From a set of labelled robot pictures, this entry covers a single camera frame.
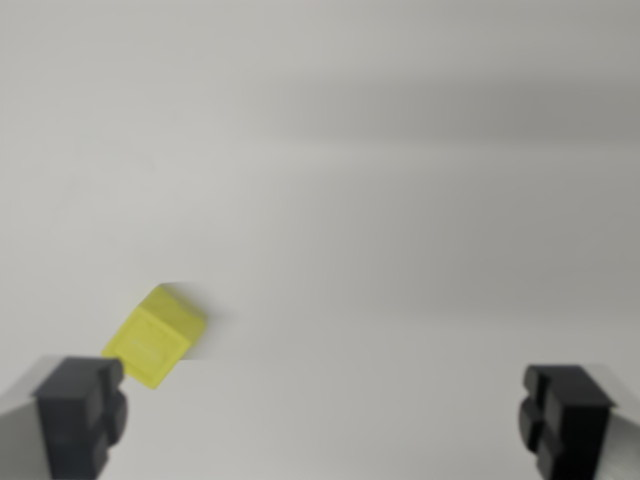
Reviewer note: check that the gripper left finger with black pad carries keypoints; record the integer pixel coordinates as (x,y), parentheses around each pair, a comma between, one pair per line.
(70,415)

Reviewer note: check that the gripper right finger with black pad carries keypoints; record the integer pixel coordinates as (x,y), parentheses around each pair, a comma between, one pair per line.
(575,420)

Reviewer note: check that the yellow cube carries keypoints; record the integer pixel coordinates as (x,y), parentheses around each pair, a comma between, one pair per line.
(155,335)

